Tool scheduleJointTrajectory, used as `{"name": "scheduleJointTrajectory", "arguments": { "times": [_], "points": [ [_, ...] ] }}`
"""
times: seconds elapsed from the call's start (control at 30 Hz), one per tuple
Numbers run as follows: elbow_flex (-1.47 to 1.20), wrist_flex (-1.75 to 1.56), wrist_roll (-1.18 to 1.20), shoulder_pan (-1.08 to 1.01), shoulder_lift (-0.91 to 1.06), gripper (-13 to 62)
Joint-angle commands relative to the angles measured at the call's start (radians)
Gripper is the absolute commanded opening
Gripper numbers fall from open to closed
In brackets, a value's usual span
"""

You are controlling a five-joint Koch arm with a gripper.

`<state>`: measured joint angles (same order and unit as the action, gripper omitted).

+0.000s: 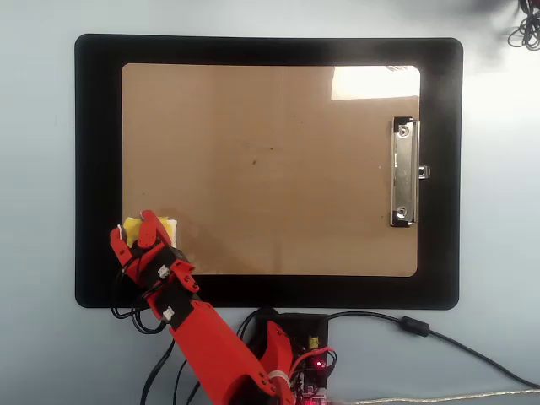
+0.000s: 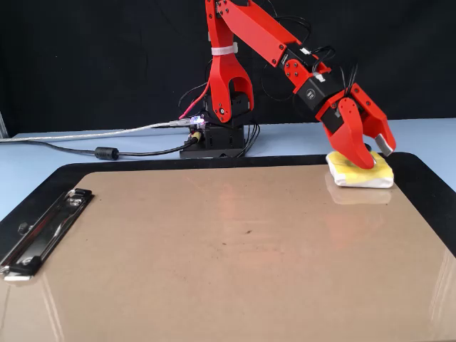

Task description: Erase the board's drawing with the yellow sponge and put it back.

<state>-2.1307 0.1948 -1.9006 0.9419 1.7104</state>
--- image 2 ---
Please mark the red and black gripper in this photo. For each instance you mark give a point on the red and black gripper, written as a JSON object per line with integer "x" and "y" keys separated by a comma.
{"x": 317, "y": 94}

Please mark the black desk mat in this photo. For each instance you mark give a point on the black desk mat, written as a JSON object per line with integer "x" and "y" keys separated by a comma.
{"x": 285, "y": 160}

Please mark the brown clipboard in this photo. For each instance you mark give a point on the brown clipboard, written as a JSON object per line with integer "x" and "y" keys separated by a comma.
{"x": 249, "y": 278}

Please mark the silver metal clipboard clip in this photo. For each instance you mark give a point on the silver metal clipboard clip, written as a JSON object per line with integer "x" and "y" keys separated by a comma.
{"x": 46, "y": 235}

